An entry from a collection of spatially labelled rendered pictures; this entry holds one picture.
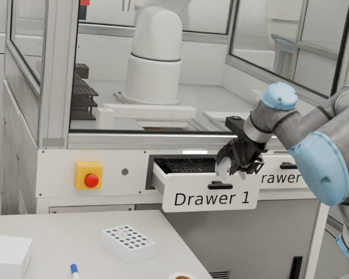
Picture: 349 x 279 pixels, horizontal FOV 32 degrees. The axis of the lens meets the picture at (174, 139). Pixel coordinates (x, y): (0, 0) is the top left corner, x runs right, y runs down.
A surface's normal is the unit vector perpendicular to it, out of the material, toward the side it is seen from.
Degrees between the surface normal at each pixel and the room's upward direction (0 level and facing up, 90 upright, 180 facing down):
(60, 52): 90
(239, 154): 35
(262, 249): 90
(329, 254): 0
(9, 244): 0
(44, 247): 0
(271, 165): 90
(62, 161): 90
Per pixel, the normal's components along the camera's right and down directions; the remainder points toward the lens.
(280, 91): 0.30, -0.59
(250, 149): -0.93, 0.00
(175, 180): 0.35, 0.32
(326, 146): -0.40, -0.42
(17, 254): 0.13, -0.95
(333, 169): -0.11, -0.01
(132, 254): 0.65, 0.30
